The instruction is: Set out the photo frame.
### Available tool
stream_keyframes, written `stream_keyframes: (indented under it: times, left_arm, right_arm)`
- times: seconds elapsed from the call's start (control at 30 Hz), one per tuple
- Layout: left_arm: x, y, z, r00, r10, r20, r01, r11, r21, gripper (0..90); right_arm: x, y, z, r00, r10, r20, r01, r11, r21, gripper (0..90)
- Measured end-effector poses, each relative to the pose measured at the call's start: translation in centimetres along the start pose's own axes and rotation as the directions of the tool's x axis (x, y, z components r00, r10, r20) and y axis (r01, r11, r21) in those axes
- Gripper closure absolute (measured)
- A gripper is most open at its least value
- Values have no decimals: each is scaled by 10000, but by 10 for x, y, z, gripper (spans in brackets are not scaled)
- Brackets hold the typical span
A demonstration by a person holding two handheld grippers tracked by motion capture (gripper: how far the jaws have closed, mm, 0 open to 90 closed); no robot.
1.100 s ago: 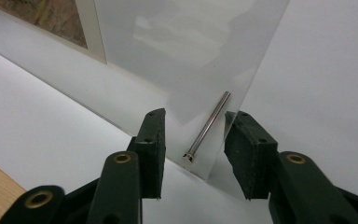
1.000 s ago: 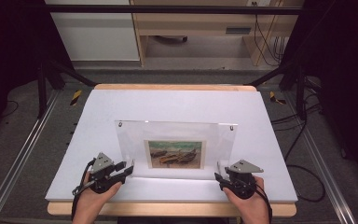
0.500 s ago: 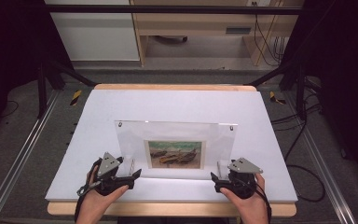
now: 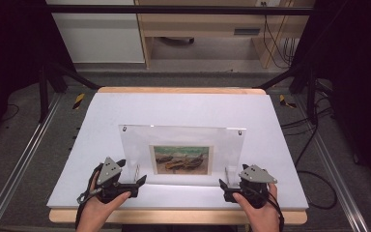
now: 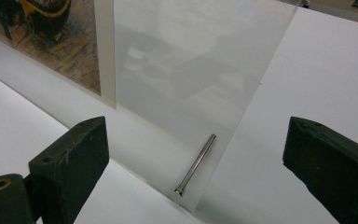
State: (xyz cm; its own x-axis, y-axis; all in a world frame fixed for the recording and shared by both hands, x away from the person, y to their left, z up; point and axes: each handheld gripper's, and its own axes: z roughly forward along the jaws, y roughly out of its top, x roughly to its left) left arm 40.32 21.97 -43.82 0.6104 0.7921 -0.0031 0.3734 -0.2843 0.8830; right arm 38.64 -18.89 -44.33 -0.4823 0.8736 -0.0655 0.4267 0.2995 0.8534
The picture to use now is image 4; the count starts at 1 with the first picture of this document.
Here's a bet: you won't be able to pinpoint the black curtain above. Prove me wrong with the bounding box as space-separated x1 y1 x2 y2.
289 0 371 189
0 0 75 148

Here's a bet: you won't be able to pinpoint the black horizontal frame bar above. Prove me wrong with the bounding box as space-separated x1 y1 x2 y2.
43 4 315 16

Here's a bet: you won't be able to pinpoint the thin black floor cable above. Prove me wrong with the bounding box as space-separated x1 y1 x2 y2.
0 102 20 123

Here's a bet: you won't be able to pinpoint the right hand-held gripper cable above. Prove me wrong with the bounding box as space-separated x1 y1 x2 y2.
266 124 338 232

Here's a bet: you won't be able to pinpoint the person's left hand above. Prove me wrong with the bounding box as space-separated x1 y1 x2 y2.
75 172 132 232

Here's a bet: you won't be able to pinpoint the yellow clamp left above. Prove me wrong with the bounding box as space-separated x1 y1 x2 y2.
72 92 87 111

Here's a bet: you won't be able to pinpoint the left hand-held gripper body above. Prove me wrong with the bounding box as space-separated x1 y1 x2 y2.
96 156 140 205

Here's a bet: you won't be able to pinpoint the wooden table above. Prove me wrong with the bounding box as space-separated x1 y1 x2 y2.
48 86 308 226

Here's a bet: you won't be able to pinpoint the white cabinet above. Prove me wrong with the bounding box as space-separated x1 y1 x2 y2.
44 0 146 64

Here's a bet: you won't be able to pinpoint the black metal stand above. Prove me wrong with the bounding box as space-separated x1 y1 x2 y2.
254 61 319 126
38 61 101 124

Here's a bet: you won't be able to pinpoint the light wooden desk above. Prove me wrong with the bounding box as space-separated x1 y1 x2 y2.
133 0 317 70

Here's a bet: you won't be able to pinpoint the yellow clamp right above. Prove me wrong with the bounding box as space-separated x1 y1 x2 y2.
277 94 298 109

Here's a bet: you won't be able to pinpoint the left hand-held gripper cable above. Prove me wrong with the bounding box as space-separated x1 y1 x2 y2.
74 163 104 230

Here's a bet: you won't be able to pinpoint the clear acrylic photo frame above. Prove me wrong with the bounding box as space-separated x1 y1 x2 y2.
118 124 248 189

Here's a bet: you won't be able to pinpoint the black hanging desk cables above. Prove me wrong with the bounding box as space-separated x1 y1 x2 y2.
262 1 297 70

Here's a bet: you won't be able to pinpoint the aluminium floor rail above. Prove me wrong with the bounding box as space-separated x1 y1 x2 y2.
294 93 370 232
0 92 63 232

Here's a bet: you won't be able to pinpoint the black floor cables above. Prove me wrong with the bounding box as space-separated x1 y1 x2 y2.
279 96 334 137

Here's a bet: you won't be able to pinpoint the boat painting print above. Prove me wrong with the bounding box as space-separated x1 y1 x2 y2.
148 144 214 177

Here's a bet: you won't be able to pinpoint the yellow clamp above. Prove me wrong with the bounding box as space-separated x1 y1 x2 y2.
277 94 298 109
72 92 87 111

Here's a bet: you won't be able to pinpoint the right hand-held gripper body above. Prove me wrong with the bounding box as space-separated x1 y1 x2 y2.
238 163 278 209

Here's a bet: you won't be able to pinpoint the white table board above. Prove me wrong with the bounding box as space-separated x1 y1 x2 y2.
46 92 310 211

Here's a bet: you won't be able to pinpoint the person's right hand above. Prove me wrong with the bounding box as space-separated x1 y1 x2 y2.
232 182 281 232

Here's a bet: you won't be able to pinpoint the hand-held gripper cable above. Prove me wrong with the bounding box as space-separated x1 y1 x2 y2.
74 163 104 230
266 124 338 232

